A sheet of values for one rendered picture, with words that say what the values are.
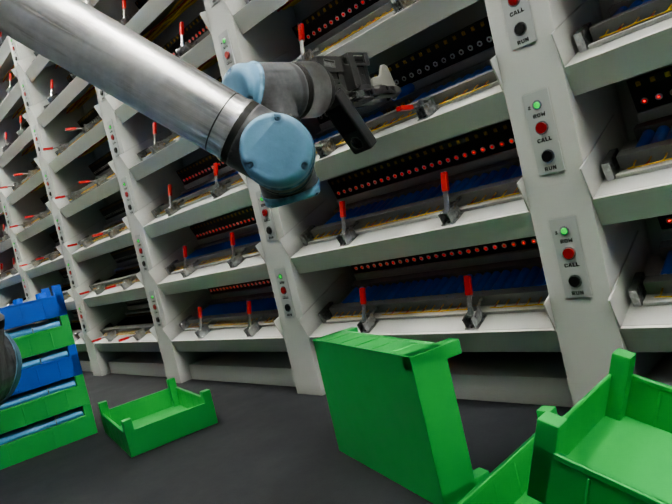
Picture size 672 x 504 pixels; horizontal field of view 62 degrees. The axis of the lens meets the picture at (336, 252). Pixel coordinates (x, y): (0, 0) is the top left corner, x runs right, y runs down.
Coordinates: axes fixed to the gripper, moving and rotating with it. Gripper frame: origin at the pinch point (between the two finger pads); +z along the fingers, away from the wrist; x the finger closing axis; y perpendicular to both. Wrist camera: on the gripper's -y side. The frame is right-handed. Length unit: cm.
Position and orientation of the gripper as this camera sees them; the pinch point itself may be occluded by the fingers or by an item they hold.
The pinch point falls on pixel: (392, 96)
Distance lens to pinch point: 112.2
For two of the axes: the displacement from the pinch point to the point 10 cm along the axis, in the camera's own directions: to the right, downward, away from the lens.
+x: -6.7, 1.3, 7.3
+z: 6.9, -2.4, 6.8
